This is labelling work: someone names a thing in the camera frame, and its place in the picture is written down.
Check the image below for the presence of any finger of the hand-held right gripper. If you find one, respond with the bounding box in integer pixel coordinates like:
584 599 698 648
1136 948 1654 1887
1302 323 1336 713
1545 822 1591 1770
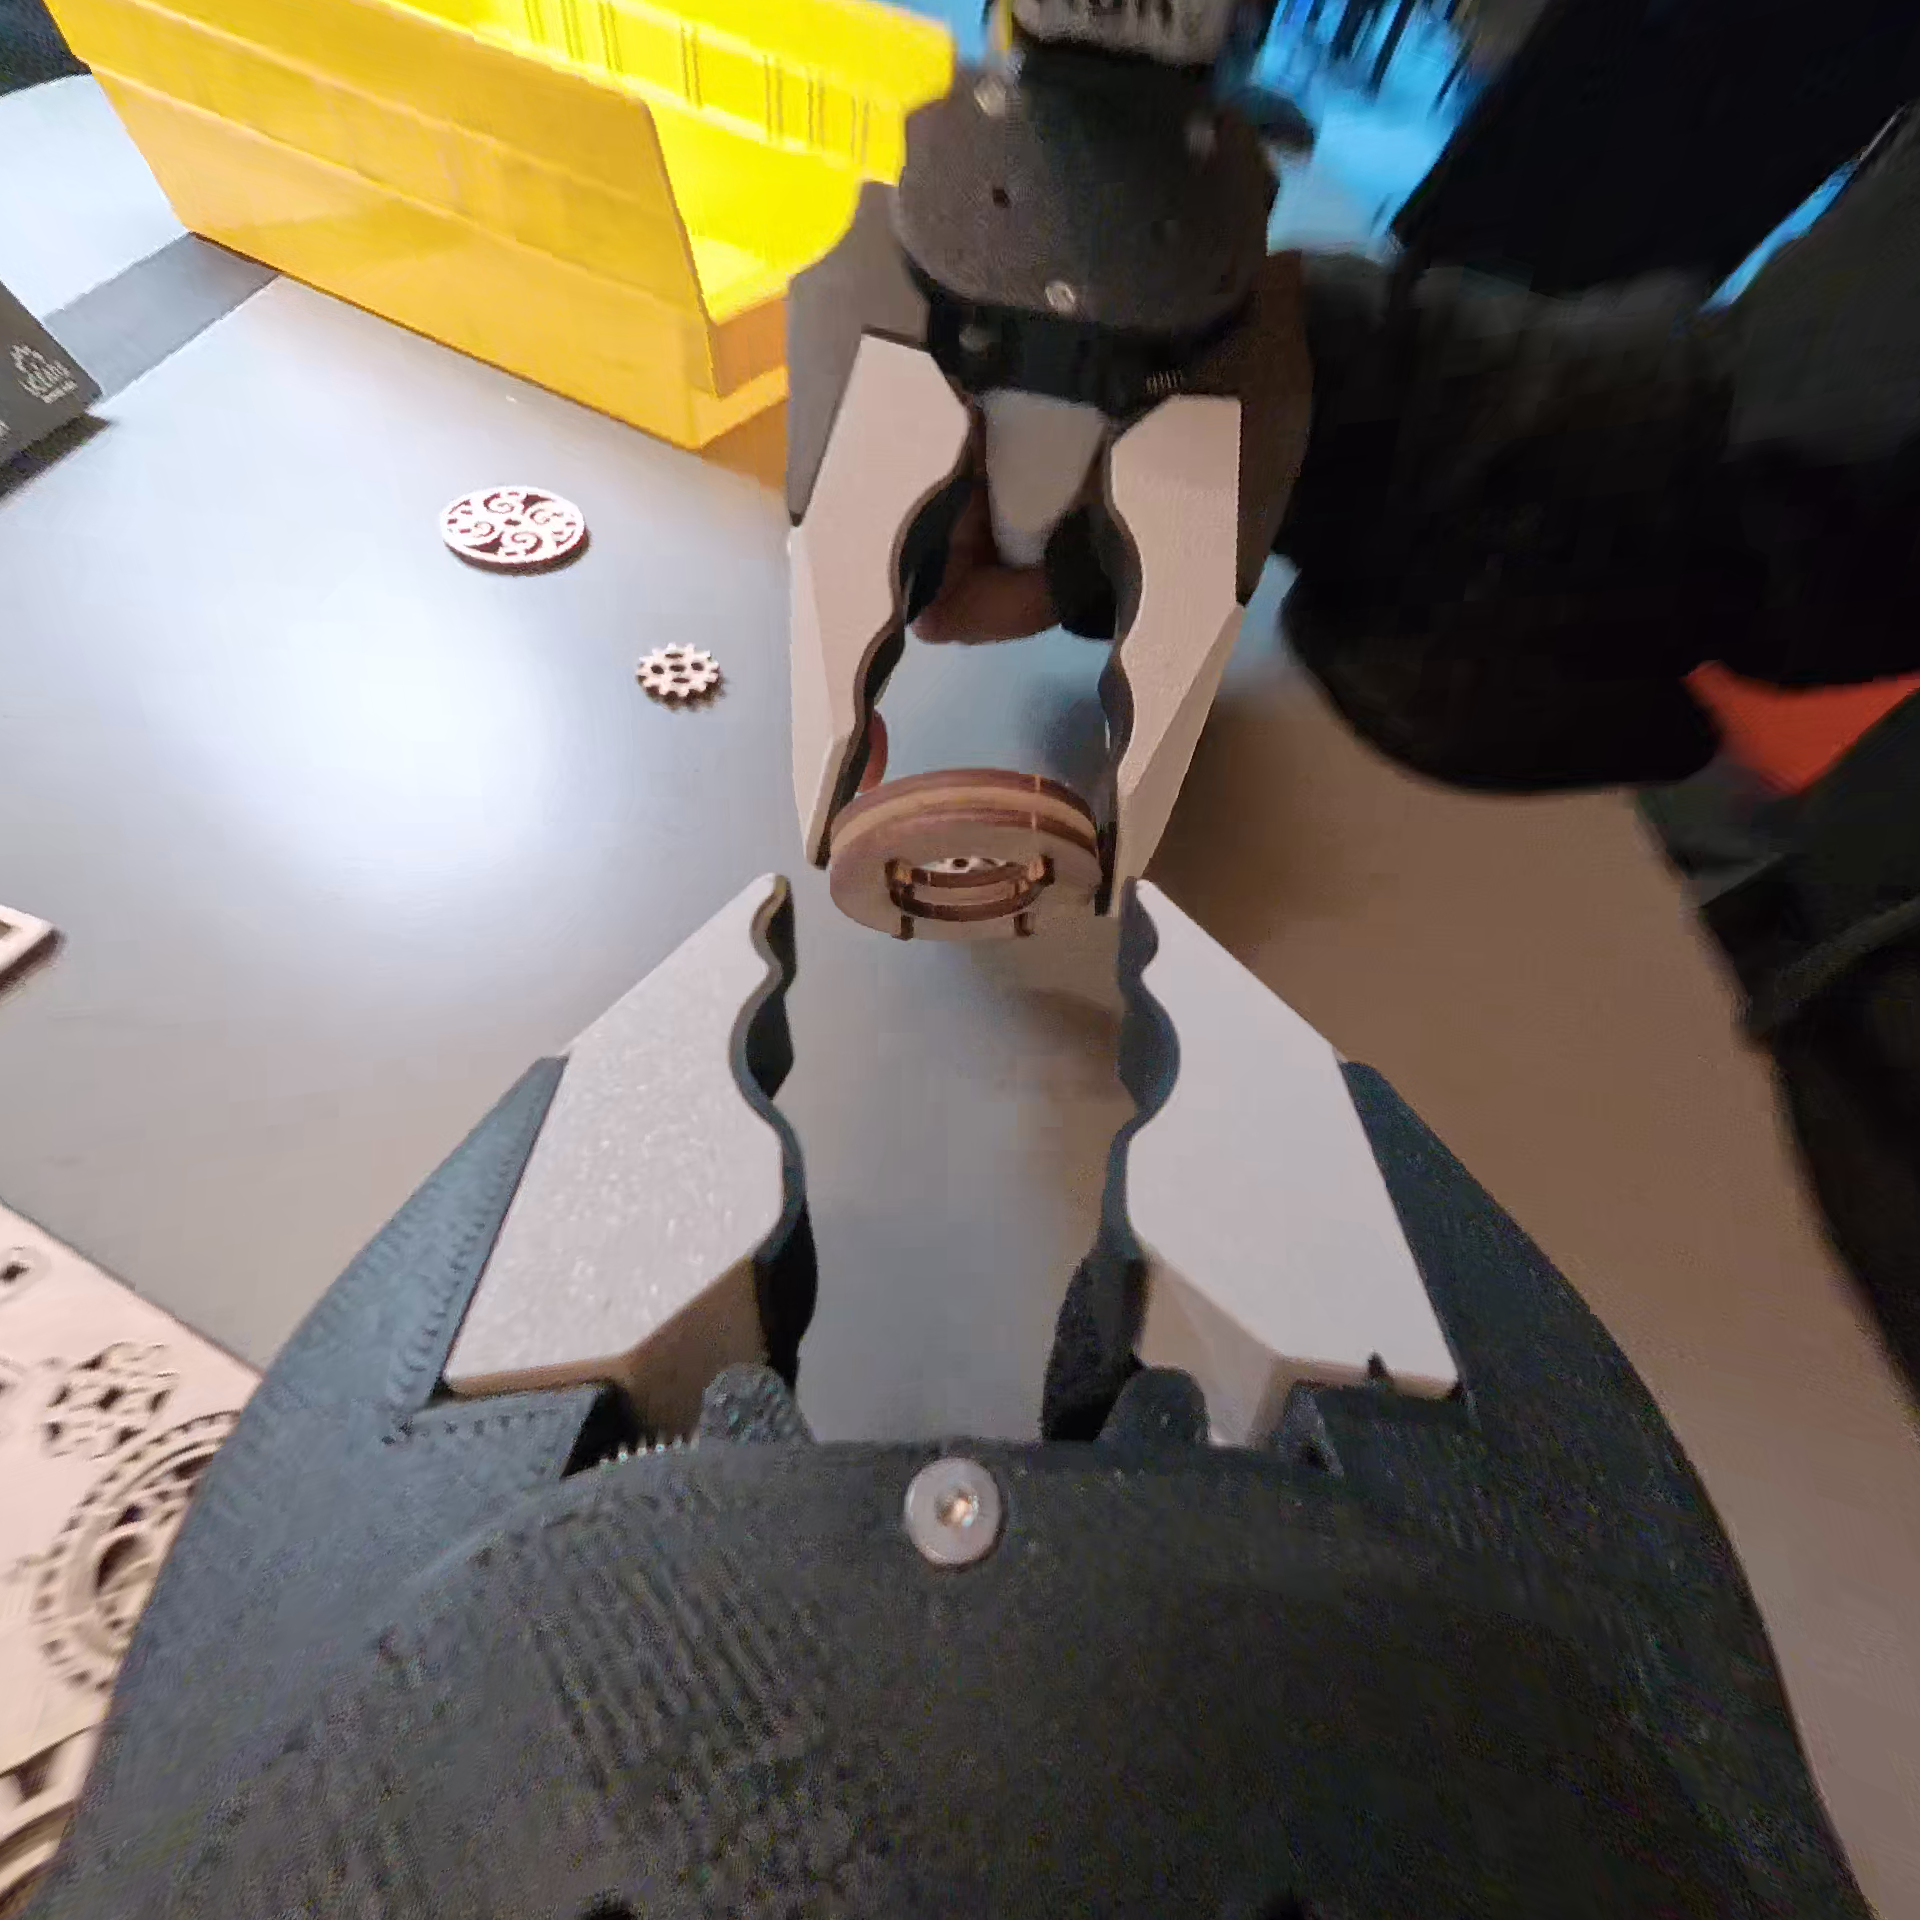
788 333 977 873
1101 394 1249 916

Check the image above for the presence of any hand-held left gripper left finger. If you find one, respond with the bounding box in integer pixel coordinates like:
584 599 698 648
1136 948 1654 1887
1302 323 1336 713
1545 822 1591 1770
436 876 816 1431

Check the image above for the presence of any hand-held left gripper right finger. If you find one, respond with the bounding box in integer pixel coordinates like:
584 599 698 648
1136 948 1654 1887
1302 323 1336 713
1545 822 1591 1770
1101 879 1463 1448

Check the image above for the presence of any swirl-cut wooden disc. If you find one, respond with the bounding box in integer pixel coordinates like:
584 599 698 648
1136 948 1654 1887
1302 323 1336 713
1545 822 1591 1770
436 483 591 574

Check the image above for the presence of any wooden ring base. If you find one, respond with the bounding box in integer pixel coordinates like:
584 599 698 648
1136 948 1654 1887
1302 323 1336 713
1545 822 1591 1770
829 765 1114 950

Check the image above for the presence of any person's right forearm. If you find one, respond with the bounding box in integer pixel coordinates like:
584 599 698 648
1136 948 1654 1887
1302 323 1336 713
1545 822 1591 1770
1284 248 1920 795

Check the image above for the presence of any person's right hand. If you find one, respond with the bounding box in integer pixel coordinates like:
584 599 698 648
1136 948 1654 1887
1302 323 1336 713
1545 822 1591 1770
911 486 1120 650

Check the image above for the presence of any yellow plastic bin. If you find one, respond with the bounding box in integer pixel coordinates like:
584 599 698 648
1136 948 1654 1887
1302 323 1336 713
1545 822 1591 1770
46 0 958 451

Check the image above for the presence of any laser-cut wooden parts sheet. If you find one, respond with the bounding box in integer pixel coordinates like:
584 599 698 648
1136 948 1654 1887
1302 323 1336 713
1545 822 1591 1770
0 1198 265 1879

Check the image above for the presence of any orange object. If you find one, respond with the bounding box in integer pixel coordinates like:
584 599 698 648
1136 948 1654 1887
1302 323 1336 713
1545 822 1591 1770
1685 662 1885 795

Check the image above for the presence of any black product box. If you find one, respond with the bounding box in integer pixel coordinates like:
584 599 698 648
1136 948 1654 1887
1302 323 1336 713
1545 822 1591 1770
0 276 105 465

